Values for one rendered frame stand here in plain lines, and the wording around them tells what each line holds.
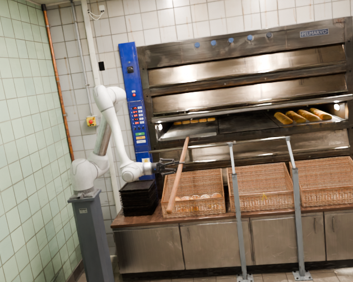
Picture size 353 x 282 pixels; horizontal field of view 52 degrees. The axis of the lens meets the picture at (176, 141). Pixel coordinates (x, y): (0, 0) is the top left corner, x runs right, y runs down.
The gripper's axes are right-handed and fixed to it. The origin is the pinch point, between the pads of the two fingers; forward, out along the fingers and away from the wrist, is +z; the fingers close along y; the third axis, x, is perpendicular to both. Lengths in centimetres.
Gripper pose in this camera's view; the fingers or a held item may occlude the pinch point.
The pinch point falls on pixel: (180, 165)
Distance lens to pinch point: 253.4
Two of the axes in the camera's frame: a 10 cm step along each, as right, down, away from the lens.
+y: 1.2, 9.7, 1.9
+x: -1.0, 2.0, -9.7
